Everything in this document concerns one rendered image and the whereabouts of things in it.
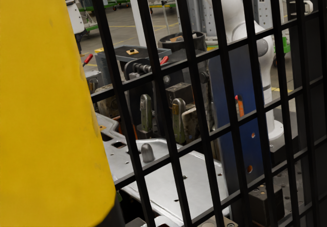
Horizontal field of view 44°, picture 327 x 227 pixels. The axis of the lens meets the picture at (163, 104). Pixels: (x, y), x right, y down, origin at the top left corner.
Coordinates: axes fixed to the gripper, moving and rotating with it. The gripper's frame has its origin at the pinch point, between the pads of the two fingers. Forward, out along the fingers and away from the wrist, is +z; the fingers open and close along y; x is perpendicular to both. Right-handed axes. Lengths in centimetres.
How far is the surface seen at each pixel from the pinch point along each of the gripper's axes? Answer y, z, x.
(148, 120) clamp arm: -8.5, 22.7, 29.9
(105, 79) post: -20.8, 23.8, -34.9
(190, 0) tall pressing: -295, 44, -371
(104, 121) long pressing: -0.8, 25.5, 10.4
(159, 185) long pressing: 7, 25, 63
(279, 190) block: -2, 17, 93
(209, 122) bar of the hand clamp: -12, 17, 59
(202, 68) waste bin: -180, 90, -196
